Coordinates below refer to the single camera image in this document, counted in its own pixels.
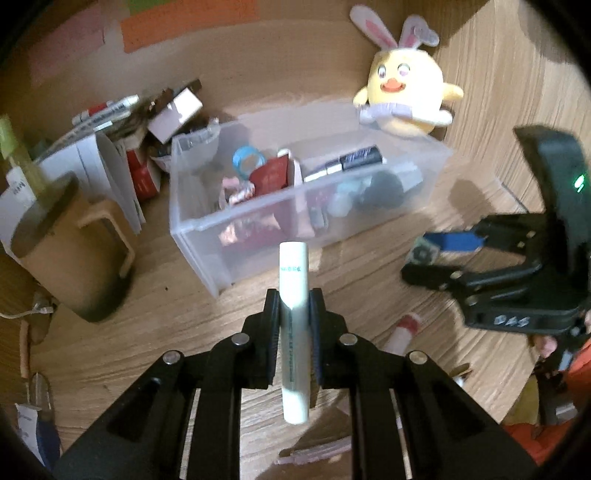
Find white cable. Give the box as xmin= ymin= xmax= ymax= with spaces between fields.
xmin=0 ymin=305 xmax=56 ymax=320

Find yellow chick bunny plush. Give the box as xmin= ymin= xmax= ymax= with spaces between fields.
xmin=349 ymin=5 xmax=464 ymax=137

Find small red box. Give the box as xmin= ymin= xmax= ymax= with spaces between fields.
xmin=126 ymin=148 xmax=161 ymax=203

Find white bowl with trinkets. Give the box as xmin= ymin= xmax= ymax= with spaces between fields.
xmin=147 ymin=117 xmax=221 ymax=174

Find white pen with red band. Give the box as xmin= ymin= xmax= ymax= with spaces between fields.
xmin=384 ymin=312 xmax=423 ymax=356

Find red white marker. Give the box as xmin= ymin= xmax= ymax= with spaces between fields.
xmin=71 ymin=95 xmax=140 ymax=126

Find black silver lipstick tube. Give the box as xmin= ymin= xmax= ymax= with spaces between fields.
xmin=304 ymin=146 xmax=384 ymax=183

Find green sticky note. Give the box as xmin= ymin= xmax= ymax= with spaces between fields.
xmin=126 ymin=0 xmax=169 ymax=16

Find small white cardboard box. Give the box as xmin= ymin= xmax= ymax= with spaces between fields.
xmin=147 ymin=87 xmax=204 ymax=144

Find person's right hand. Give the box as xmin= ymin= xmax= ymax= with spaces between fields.
xmin=535 ymin=308 xmax=591 ymax=361

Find eyeglasses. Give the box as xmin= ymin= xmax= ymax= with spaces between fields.
xmin=19 ymin=291 xmax=56 ymax=419

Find red tea packet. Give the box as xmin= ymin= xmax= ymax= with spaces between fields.
xmin=249 ymin=155 xmax=290 ymax=197

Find tan mug with lid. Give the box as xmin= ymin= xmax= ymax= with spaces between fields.
xmin=10 ymin=173 xmax=137 ymax=323

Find blue white charger box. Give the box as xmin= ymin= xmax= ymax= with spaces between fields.
xmin=15 ymin=404 xmax=61 ymax=470

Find white paper box stack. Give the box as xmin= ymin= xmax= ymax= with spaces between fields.
xmin=0 ymin=131 xmax=147 ymax=245

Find blue washi tape roll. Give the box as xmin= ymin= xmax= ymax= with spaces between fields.
xmin=232 ymin=145 xmax=266 ymax=180

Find orange sticky note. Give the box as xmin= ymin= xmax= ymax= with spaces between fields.
xmin=120 ymin=1 xmax=259 ymax=53

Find pink white tube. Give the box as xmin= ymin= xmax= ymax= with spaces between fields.
xmin=274 ymin=436 xmax=352 ymax=465

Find pale green cream tube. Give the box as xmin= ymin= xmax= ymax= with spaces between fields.
xmin=279 ymin=242 xmax=311 ymax=425

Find pink sticky note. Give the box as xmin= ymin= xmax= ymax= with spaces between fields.
xmin=27 ymin=2 xmax=104 ymax=87

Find green spray bottle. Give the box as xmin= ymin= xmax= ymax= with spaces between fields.
xmin=1 ymin=115 xmax=47 ymax=205

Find clear plastic storage bin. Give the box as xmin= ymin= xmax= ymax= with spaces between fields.
xmin=169 ymin=102 xmax=452 ymax=296

